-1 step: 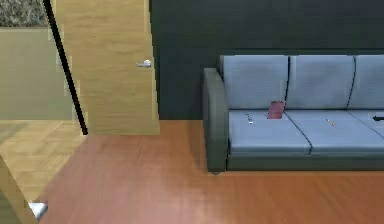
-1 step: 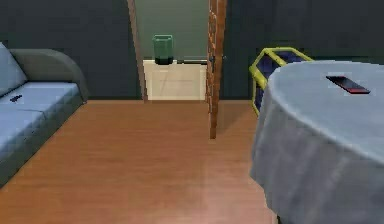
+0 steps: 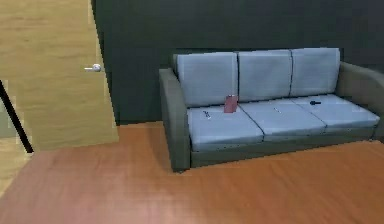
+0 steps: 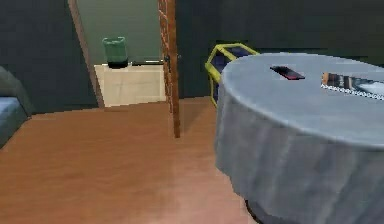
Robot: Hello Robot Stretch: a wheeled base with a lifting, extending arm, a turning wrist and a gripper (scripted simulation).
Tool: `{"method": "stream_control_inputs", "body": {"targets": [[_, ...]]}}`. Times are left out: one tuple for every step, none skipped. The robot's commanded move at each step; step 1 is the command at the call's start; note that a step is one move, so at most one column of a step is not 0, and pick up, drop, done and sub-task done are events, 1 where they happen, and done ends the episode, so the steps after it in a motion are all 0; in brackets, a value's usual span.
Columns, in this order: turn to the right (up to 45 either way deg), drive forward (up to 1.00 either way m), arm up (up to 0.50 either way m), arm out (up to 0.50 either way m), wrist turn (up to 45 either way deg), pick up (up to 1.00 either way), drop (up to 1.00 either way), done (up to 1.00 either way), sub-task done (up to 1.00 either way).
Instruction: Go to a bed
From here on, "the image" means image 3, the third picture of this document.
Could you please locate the red box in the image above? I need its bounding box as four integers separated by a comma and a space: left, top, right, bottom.
223, 94, 239, 114

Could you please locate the grey sofa with pale cushions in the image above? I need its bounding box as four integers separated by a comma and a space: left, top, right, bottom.
158, 47, 384, 173

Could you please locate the light wooden room door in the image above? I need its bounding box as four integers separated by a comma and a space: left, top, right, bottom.
0, 0, 120, 153

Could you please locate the silver door handle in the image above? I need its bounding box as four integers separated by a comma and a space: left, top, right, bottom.
83, 63, 103, 73

